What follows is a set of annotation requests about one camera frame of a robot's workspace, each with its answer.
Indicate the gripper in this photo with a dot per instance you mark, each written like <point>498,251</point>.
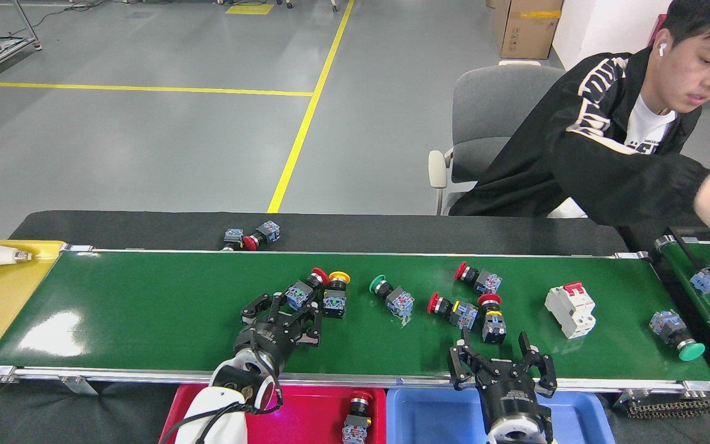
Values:
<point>515,394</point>
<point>265,345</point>

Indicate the white circuit breaker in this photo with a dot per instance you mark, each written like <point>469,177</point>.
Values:
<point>571,311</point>

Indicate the green conveyor belt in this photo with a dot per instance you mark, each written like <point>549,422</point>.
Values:
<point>699,258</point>
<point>145,308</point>

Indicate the blue plastic bin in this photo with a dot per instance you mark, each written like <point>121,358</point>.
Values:
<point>429,419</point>

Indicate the red plastic bin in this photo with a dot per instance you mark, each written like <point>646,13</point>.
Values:
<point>306,419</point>

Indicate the person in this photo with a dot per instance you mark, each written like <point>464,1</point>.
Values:
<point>607,154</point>

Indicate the grey office chair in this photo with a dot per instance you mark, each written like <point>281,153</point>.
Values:
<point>497,111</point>

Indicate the cardboard box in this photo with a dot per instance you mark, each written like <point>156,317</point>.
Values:
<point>527,31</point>

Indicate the red fire extinguisher box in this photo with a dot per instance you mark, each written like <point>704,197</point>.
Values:
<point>658,31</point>

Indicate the metal rack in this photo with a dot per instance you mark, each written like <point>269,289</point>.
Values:
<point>16,48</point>

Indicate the black push button switch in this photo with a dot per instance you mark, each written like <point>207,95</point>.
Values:
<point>233,237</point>

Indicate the black guide frame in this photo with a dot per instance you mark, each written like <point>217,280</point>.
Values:
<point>683,250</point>

